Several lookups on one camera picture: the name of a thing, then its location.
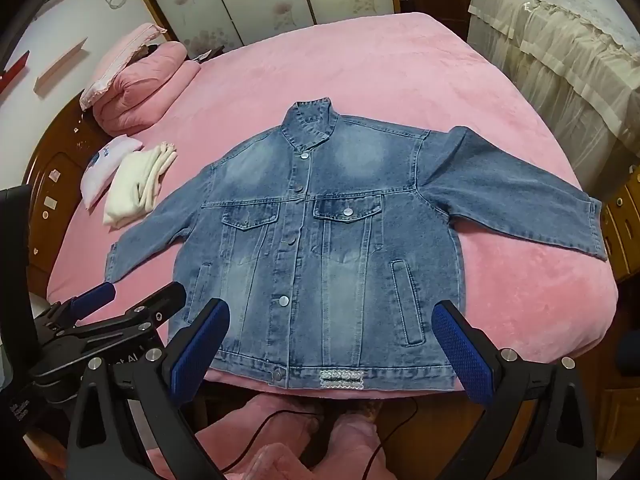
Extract pink pillow with lace trim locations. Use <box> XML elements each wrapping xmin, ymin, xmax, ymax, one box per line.
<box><xmin>79</xmin><ymin>22</ymin><xmax>168</xmax><ymax>111</ymax></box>

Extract cream ruffled lace cover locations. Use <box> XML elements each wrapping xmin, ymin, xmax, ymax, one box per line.
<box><xmin>467</xmin><ymin>0</ymin><xmax>640</xmax><ymax>191</ymax></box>

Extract wooden wall shelf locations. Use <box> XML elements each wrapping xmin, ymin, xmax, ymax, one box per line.
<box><xmin>34</xmin><ymin>37</ymin><xmax>90</xmax><ymax>95</ymax></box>

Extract wooden headboard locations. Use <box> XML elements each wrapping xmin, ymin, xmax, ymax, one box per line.
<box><xmin>20</xmin><ymin>87</ymin><xmax>121</xmax><ymax>301</ymax></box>

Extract red wall shelf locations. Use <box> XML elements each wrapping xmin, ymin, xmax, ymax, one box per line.
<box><xmin>0</xmin><ymin>50</ymin><xmax>31</xmax><ymax>93</ymax></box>

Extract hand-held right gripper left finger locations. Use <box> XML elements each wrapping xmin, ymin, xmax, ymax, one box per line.
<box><xmin>65</xmin><ymin>297</ymin><xmax>232</xmax><ymax>480</ymax></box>

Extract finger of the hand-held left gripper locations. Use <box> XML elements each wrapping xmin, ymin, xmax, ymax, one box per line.
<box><xmin>37</xmin><ymin>281</ymin><xmax>117</xmax><ymax>333</ymax></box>
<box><xmin>47</xmin><ymin>281</ymin><xmax>187</xmax><ymax>348</ymax></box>

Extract floral sliding wardrobe doors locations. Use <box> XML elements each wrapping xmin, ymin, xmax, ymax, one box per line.
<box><xmin>135</xmin><ymin>0</ymin><xmax>401</xmax><ymax>63</ymax></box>

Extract blue denim jacket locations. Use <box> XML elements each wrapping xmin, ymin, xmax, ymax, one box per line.
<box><xmin>104</xmin><ymin>96</ymin><xmax>608</xmax><ymax>391</ymax></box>

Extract person's right leg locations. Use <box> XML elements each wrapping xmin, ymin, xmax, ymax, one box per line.
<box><xmin>325</xmin><ymin>402</ymin><xmax>476</xmax><ymax>480</ymax></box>

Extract black cable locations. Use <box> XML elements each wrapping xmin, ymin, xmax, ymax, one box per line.
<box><xmin>220</xmin><ymin>395</ymin><xmax>421</xmax><ymax>480</ymax></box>

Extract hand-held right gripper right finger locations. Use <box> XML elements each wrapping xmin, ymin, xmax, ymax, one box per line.
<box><xmin>431</xmin><ymin>300</ymin><xmax>598</xmax><ymax>480</ymax></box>

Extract pink folded quilt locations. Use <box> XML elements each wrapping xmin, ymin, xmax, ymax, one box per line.
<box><xmin>92</xmin><ymin>40</ymin><xmax>202</xmax><ymax>137</ymax></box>

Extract cream folded clothing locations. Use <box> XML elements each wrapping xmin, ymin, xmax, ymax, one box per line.
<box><xmin>102</xmin><ymin>142</ymin><xmax>178</xmax><ymax>227</ymax></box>

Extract wooden cabinet with round knobs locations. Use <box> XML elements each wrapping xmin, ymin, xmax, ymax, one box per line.
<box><xmin>597</xmin><ymin>170</ymin><xmax>640</xmax><ymax>283</ymax></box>

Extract pink plush bed blanket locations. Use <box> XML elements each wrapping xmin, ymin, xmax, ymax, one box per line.
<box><xmin>47</xmin><ymin>10</ymin><xmax>621</xmax><ymax>403</ymax></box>

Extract folded pale pink garment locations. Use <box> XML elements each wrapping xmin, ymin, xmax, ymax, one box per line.
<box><xmin>80</xmin><ymin>137</ymin><xmax>143</xmax><ymax>210</ymax></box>

